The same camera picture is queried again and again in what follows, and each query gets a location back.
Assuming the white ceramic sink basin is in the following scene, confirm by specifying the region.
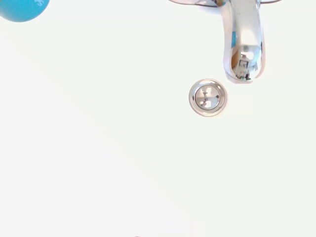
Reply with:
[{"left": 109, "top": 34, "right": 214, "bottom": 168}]
[{"left": 0, "top": 0, "right": 316, "bottom": 237}]

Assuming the chrome sink drain stopper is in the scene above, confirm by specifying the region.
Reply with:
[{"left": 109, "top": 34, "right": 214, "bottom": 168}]
[{"left": 188, "top": 79, "right": 228, "bottom": 117}]

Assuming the chrome faucet spout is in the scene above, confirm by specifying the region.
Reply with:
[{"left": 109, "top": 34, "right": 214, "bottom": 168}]
[{"left": 169, "top": 0, "right": 282, "bottom": 84}]

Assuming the blue round container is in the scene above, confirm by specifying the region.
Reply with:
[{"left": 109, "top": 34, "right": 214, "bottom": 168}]
[{"left": 0, "top": 0, "right": 51, "bottom": 23}]

